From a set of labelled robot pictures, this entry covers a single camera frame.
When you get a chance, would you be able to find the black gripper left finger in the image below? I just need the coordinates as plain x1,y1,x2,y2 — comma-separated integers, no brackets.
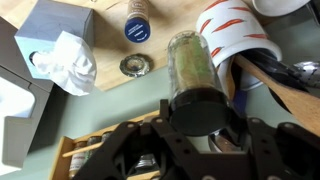
71,99,201,180

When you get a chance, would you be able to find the herb spice jar black lid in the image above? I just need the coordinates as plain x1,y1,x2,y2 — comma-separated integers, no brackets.
167,30,233,137

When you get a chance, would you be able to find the glass spice jar black lid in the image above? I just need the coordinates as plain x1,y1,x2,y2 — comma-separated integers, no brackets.
67,141,89,180
86,135,103,158

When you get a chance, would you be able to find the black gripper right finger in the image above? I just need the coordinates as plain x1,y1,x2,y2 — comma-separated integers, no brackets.
229,105,320,180

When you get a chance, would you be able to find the white tissue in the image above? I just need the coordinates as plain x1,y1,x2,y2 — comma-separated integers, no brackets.
31,30,98,97

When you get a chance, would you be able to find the wooden spoon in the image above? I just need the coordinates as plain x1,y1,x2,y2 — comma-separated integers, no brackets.
232,53,320,137

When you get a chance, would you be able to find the paprika bottle blue lid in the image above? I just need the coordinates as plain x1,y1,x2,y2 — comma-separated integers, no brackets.
123,0,152,44

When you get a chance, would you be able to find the black kitchen utensil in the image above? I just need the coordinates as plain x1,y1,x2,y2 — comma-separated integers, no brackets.
245,47,308,112

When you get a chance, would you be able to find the grey blue tissue box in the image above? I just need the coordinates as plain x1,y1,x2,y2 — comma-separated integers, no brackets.
14,0,95,82

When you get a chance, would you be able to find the white chili print utensil crock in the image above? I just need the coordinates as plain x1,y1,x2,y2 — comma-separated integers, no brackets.
195,0,283,92

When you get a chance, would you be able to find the metal spoon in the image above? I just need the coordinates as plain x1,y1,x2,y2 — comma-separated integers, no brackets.
207,129,248,153
292,60,320,88

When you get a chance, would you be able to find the wooden wall spice rack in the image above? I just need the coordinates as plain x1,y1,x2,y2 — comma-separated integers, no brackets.
48,109,162,180

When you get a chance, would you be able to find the metal jar lid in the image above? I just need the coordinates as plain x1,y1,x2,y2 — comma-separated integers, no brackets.
119,52,155,79

